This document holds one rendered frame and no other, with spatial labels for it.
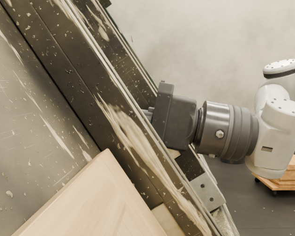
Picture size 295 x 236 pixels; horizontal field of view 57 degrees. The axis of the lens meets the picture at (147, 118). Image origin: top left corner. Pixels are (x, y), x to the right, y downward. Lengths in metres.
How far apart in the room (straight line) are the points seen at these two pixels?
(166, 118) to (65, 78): 0.16
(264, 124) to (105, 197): 0.27
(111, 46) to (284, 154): 0.63
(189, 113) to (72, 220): 0.27
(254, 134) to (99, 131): 0.23
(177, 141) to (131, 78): 0.49
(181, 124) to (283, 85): 0.32
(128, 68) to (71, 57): 0.53
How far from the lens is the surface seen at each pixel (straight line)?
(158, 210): 0.40
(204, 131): 0.41
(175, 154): 0.92
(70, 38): 0.39
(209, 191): 0.96
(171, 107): 0.42
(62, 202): 0.22
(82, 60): 0.38
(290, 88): 0.68
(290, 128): 0.44
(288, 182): 3.64
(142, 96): 0.89
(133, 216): 0.32
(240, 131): 0.42
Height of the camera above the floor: 1.31
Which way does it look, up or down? 7 degrees down
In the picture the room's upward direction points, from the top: straight up
